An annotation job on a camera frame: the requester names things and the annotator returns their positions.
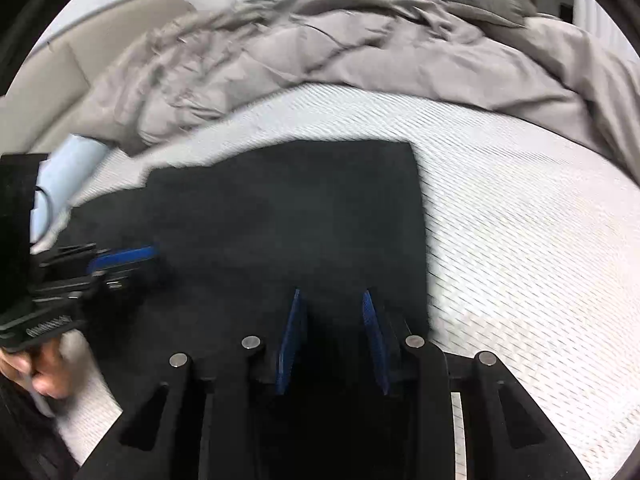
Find person's left hand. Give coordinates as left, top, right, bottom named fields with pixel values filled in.
left=1, top=337, right=74, bottom=400

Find light blue pillow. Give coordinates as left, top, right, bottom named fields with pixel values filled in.
left=30, top=134, right=112, bottom=244

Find beige padded headboard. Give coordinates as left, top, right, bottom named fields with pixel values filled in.
left=1, top=0, right=193, bottom=154

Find grey crumpled duvet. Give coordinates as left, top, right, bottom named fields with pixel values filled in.
left=74, top=0, right=639, bottom=174

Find black pants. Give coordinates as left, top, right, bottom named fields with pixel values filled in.
left=58, top=140, right=430, bottom=405

